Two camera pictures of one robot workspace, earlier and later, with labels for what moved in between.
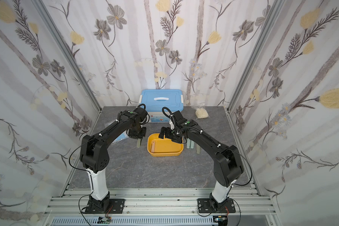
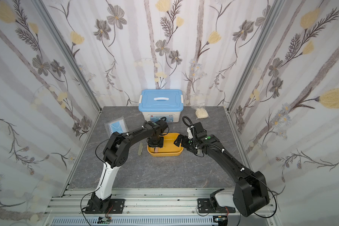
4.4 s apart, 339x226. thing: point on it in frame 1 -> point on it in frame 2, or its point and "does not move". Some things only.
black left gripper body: (138, 132) -> (156, 141)
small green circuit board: (104, 220) does not move
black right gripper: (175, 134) -> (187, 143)
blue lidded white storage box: (155, 100) does not move
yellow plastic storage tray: (158, 147) does not move
